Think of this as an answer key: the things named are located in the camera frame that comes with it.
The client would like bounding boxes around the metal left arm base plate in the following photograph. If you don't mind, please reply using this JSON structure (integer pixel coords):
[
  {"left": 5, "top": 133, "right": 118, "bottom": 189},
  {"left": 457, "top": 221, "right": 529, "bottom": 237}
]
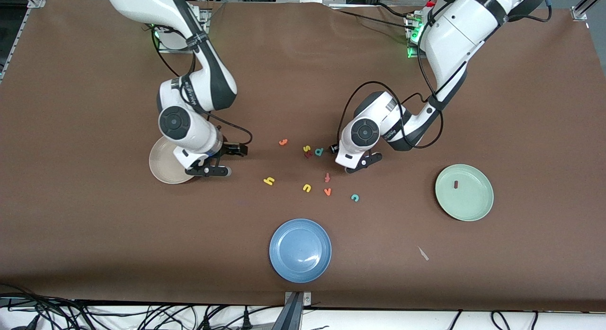
[{"left": 405, "top": 13, "right": 429, "bottom": 59}]

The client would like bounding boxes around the grey metal camera bracket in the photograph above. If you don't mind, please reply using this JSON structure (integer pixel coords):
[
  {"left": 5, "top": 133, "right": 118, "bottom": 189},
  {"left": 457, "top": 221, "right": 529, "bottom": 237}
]
[{"left": 272, "top": 291, "right": 313, "bottom": 330}]

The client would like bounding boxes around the blue plate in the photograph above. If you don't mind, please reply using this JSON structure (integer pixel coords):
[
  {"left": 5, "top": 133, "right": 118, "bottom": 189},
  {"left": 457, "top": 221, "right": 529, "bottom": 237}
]
[{"left": 269, "top": 218, "right": 332, "bottom": 284}]

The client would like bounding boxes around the brown table cover sheet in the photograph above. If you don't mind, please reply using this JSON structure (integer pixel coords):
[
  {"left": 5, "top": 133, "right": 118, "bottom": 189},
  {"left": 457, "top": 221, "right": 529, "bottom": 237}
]
[{"left": 0, "top": 0, "right": 606, "bottom": 312}]

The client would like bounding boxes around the light green plate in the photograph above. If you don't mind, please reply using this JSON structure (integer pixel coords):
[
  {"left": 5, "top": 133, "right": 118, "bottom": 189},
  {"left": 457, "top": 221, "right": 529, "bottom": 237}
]
[{"left": 435, "top": 164, "right": 494, "bottom": 222}]

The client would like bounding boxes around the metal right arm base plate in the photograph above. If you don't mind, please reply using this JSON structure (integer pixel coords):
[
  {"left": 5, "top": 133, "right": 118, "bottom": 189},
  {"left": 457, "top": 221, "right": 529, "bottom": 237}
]
[{"left": 156, "top": 8, "right": 211, "bottom": 54}]

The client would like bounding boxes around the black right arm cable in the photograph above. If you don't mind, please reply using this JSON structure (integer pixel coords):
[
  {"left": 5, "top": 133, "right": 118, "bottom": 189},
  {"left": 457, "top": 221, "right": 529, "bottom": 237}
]
[{"left": 151, "top": 25, "right": 253, "bottom": 146}]

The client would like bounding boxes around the black cable on table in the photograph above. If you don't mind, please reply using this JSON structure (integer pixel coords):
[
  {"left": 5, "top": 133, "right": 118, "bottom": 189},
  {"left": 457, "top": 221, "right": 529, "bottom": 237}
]
[{"left": 331, "top": 2, "right": 417, "bottom": 31}]

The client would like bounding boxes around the beige brown plate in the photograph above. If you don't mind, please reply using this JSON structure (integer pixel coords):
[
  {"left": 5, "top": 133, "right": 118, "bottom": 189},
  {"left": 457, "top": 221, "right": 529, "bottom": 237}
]
[{"left": 149, "top": 136, "right": 196, "bottom": 185}]

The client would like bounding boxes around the aluminium frame rail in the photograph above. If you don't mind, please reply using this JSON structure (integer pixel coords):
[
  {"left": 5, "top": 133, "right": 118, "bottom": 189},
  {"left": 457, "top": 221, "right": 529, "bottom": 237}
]
[
  {"left": 570, "top": 0, "right": 606, "bottom": 68},
  {"left": 0, "top": 0, "right": 48, "bottom": 82}
]

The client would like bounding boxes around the black cable bundle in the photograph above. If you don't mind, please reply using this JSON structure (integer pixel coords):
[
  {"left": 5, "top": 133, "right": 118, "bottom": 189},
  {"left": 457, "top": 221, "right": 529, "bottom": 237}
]
[{"left": 0, "top": 284, "right": 266, "bottom": 330}]

